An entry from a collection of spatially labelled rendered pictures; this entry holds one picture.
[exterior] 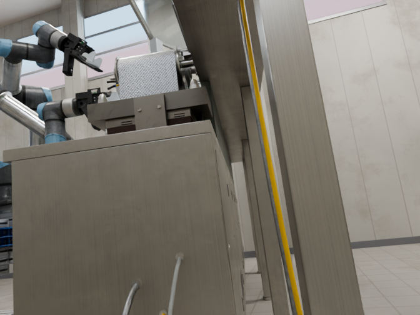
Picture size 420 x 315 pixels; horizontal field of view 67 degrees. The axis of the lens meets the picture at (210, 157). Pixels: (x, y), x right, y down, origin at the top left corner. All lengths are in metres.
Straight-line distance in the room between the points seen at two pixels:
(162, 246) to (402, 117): 4.04
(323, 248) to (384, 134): 4.18
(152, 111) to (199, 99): 0.16
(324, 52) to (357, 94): 0.72
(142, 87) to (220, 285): 0.80
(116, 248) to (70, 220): 0.16
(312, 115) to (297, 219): 0.13
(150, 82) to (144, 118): 0.31
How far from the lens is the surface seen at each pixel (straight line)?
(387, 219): 4.47
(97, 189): 1.01
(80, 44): 1.54
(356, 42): 4.90
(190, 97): 1.04
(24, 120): 1.57
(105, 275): 1.00
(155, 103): 1.04
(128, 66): 1.37
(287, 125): 0.41
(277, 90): 0.43
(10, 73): 1.79
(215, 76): 1.26
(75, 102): 1.37
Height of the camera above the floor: 0.63
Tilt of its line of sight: 10 degrees up
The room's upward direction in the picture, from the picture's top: 7 degrees counter-clockwise
